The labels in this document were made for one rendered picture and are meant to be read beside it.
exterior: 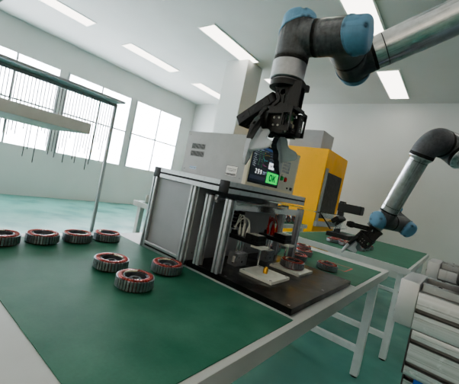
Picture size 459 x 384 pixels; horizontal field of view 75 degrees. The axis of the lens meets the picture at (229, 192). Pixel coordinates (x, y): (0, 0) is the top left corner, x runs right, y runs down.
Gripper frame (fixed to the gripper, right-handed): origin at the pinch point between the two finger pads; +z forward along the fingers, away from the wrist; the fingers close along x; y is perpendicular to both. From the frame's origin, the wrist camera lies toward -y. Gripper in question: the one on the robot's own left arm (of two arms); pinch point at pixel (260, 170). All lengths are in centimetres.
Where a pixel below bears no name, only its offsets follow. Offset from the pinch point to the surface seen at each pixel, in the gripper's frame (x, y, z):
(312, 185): 392, -164, -19
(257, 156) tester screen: 44, -33, -9
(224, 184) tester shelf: 26.2, -32.2, 5.0
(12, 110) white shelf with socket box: -34, -59, -3
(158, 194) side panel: 26, -70, 16
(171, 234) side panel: 27, -56, 30
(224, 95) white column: 337, -342, -151
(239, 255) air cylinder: 45, -33, 33
